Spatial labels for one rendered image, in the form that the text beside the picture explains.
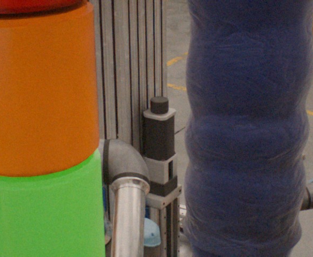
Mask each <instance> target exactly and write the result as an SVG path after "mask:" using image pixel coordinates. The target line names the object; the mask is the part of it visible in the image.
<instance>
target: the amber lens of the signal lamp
mask: <svg viewBox="0 0 313 257"><path fill-rule="evenodd" d="M99 142H100V128H99V116H98V92H97V69H96V45H95V22H94V7H93V5H92V4H91V2H88V1H87V0H82V1H80V2H79V3H77V4H74V5H71V6H67V7H61V8H58V9H53V10H45V11H37V12H24V13H0V176H4V177H34V176H42V175H48V174H52V173H56V172H60V171H64V170H67V169H69V168H72V167H75V166H77V165H79V164H80V163H81V162H83V161H84V160H86V159H87V158H88V157H89V156H90V155H92V154H93V153H94V152H95V150H96V149H97V148H98V147H99Z"/></svg>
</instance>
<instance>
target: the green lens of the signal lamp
mask: <svg viewBox="0 0 313 257"><path fill-rule="evenodd" d="M0 257H105V246H104V222H103V198H102V175H101V155H100V153H99V151H98V149H96V150H95V152H94V153H93V154H92V155H90V156H89V157H88V158H87V159H86V160H84V161H83V162H81V163H80V164H79V165H77V166H75V167H72V168H69V169H67V170H64V171H60V172H56V173H52V174H48V175H42V176H34V177H4V176H0Z"/></svg>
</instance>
